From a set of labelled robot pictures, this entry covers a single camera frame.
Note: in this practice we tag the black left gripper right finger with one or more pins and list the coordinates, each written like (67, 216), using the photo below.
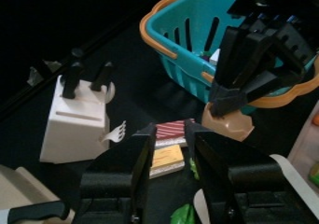
(232, 159)

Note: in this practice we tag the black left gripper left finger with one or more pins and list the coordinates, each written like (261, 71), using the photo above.
(124, 159)

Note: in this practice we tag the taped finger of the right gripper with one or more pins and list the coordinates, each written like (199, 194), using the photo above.
(232, 69)

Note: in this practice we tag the slotted finger of the right gripper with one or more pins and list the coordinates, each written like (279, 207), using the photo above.
(285, 62)

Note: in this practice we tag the tan toy egg shell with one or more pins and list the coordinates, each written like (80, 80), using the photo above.
(232, 125)

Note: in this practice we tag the teal basket with orange rim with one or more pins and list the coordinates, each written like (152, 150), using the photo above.
(183, 41)

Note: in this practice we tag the white toy item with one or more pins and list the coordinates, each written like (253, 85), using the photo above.
(215, 56)

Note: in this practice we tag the purple toy item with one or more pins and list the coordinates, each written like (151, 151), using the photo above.
(205, 57)

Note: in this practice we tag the white toy fork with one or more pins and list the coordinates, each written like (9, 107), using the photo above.
(116, 133)

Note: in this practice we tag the small green toy leaf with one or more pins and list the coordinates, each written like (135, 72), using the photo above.
(193, 168)

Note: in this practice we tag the red striped toy bacon slice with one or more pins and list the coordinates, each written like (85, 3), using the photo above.
(169, 129)

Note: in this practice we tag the white toy knife block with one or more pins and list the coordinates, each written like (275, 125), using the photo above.
(76, 125)

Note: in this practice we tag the white plate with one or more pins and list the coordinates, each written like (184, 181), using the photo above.
(295, 178)

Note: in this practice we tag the beige tray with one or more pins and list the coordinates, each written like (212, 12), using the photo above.
(304, 146)

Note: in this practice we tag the orange toy food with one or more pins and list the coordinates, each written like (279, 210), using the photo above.
(315, 119)

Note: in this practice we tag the green toy food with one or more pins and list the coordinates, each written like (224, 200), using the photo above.
(315, 174)

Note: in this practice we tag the green toy lettuce leaf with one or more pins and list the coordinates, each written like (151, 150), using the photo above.
(183, 215)

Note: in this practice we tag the beige toy cutting board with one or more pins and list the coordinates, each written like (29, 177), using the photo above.
(20, 190)

